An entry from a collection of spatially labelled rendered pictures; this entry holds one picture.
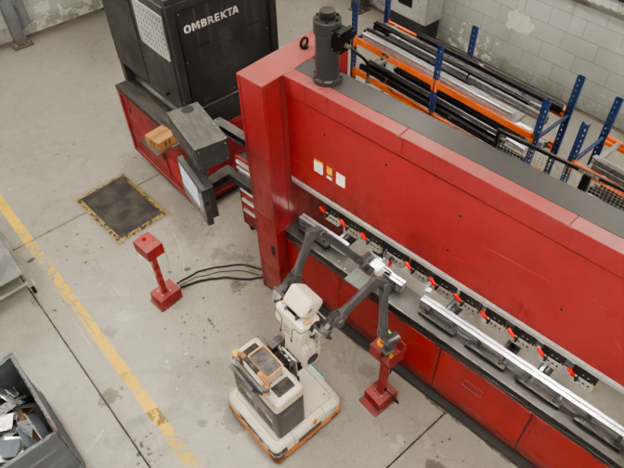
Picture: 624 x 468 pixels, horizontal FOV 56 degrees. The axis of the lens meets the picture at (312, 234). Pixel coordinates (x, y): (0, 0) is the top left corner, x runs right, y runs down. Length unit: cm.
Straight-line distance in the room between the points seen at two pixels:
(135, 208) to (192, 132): 253
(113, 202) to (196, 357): 221
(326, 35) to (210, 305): 286
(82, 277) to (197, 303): 120
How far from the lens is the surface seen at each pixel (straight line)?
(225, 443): 491
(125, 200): 672
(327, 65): 383
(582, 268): 336
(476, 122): 569
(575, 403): 421
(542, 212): 322
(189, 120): 431
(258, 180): 456
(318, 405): 467
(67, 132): 793
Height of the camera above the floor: 447
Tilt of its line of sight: 48 degrees down
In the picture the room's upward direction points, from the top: 2 degrees counter-clockwise
